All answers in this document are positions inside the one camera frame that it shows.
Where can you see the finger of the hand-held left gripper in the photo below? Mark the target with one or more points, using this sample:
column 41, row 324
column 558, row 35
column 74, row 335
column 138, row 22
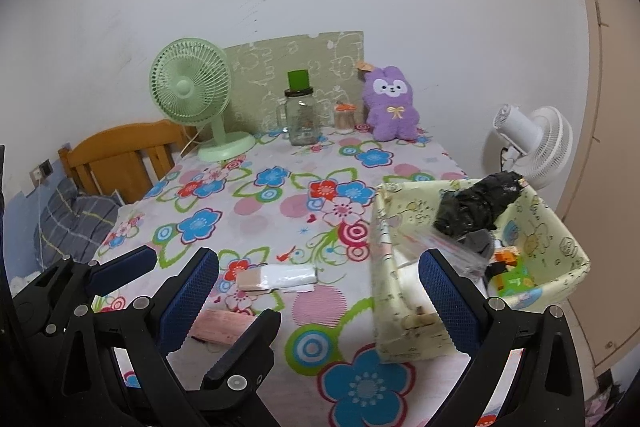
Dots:
column 245, row 352
column 125, row 267

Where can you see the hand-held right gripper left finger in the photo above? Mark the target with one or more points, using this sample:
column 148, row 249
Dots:
column 187, row 302

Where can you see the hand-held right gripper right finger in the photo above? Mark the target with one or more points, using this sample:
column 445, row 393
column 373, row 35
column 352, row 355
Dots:
column 445, row 302

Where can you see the yellow printed storage box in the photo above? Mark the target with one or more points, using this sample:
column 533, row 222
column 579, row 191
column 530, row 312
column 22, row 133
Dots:
column 400, row 327

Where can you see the grey soft cloth item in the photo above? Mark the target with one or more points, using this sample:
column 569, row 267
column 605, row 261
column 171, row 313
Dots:
column 480, row 242

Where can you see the black umbrella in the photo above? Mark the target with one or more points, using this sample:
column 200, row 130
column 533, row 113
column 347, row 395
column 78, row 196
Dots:
column 475, row 202

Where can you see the pink paper packet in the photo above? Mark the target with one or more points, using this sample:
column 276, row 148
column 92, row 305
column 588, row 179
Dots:
column 225, row 327

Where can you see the clear plastic zip bag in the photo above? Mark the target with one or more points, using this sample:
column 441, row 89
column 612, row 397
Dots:
column 440, row 242

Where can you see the grey plaid pillow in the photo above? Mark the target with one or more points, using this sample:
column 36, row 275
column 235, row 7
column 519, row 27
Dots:
column 75, row 217

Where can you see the green and orange package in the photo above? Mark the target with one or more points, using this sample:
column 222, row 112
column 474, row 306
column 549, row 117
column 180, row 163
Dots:
column 512, row 279

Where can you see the white plastic packet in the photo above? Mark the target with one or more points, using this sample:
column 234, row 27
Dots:
column 280, row 278

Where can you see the wooden bed headboard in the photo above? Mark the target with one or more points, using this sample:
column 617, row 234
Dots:
column 110, row 157

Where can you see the floral tablecloth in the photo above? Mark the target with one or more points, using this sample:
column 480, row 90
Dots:
column 300, row 212

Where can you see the white fan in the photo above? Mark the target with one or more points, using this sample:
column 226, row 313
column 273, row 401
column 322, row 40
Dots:
column 540, row 142

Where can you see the green desk fan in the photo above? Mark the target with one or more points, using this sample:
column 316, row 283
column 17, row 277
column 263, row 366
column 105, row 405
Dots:
column 190, row 87

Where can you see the purple plush toy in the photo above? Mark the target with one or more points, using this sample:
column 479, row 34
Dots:
column 392, row 107

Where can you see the small jar with orange lid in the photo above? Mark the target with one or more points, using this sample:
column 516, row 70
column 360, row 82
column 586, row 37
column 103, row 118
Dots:
column 345, row 119

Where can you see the glass jar with green cap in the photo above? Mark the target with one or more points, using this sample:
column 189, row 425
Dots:
column 300, row 122

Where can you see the green patterned board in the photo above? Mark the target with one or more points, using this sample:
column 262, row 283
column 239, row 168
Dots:
column 265, row 67

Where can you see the beige door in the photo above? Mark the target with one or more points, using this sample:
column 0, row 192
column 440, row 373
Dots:
column 615, row 107

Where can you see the wall socket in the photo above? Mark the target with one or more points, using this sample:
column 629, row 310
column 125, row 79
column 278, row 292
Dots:
column 41, row 171

